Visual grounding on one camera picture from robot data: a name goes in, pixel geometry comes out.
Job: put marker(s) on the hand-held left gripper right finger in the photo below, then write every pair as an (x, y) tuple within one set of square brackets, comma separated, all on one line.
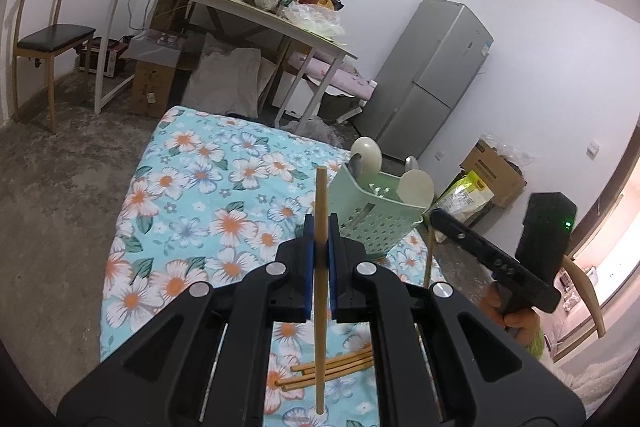
[(334, 267)]

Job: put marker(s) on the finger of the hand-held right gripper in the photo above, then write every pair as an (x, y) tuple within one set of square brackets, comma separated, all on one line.
[(460, 234)]

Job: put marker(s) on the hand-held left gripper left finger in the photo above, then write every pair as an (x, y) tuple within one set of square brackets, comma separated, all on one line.
[(309, 267)]

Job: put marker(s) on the white plastic spoon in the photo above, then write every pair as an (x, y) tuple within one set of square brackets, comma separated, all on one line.
[(415, 189), (369, 152)]

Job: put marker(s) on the green plastic utensil holder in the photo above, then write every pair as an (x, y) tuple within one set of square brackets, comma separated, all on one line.
[(380, 217)]

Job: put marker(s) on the long tan chopstick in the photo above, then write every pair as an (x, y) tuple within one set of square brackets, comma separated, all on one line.
[(321, 192)]

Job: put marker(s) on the pile of wooden chopsticks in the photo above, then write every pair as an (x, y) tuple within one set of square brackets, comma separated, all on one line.
[(350, 363)]

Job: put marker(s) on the person's right hand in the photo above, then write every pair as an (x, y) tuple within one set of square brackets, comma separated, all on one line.
[(520, 322)]

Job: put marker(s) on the yellow green rice bag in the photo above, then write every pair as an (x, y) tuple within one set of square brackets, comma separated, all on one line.
[(465, 197)]

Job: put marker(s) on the light wooden chair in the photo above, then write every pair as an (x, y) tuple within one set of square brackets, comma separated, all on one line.
[(585, 292)]

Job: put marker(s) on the cardboard box with plastic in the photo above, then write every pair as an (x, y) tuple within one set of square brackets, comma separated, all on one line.
[(495, 172)]

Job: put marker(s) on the metal spoon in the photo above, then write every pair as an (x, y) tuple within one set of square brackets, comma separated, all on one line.
[(357, 172)]

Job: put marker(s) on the blue floral tablecloth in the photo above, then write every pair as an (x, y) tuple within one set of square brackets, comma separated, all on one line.
[(200, 217)]

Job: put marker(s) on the grey refrigerator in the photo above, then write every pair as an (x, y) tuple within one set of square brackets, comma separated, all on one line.
[(430, 72)]

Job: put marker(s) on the pink floral ironing board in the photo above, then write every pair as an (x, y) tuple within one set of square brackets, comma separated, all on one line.
[(330, 74)]

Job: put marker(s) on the grey cloth sack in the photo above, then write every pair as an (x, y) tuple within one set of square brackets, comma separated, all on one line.
[(225, 77)]

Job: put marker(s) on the brown cardboard box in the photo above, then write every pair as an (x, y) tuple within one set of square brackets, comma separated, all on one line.
[(152, 89)]

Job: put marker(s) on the white plastic bag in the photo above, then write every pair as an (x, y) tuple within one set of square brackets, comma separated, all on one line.
[(320, 22)]

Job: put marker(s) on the white-legged desk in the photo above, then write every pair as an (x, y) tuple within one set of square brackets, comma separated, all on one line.
[(260, 23)]

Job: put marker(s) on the wooden chair with dark seat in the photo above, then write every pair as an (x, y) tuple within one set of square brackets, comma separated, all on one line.
[(55, 34)]

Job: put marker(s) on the white wall socket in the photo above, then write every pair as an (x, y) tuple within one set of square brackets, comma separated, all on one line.
[(592, 148)]

